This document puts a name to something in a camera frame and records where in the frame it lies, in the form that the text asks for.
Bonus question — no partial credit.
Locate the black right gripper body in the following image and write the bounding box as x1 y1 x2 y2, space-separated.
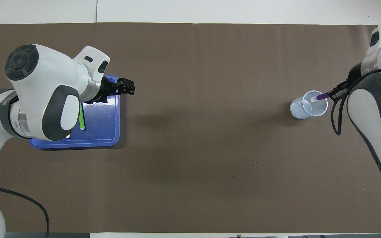
341 62 362 87

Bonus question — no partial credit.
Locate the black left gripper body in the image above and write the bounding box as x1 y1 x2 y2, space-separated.
85 76 125 105

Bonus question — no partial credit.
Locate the green marker pen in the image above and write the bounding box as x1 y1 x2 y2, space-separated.
79 102 86 131

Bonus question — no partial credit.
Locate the blue plastic tray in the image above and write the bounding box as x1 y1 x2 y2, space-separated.
28 74 121 149

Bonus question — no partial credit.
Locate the translucent plastic cup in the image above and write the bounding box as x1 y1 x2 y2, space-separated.
290 90 329 120

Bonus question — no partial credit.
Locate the brown paper table mat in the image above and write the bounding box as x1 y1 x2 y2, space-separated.
0 22 381 234

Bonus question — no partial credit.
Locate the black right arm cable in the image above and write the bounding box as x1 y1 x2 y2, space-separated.
330 66 381 136

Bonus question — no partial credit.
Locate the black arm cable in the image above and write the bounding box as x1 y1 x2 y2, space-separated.
330 66 381 136
0 183 50 238

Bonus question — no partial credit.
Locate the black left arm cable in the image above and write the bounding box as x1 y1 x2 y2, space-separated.
0 183 50 238

